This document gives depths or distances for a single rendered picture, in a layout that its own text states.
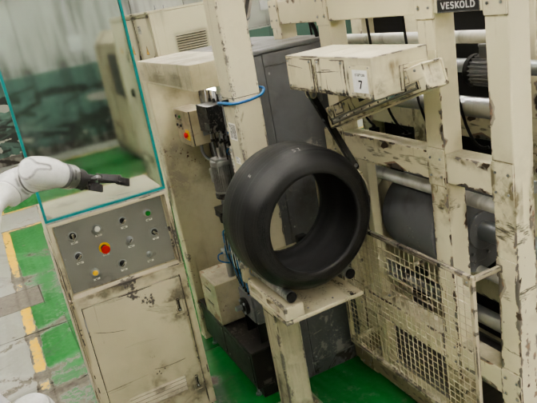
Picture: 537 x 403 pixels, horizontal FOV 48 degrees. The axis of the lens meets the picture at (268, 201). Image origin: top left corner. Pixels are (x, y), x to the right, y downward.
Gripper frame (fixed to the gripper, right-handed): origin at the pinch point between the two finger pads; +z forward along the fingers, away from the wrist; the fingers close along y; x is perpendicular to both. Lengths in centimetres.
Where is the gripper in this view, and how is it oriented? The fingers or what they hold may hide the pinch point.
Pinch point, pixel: (113, 185)
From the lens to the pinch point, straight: 241.7
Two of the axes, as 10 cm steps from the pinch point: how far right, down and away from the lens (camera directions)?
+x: -0.9, -9.8, 1.7
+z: 4.8, 1.1, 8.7
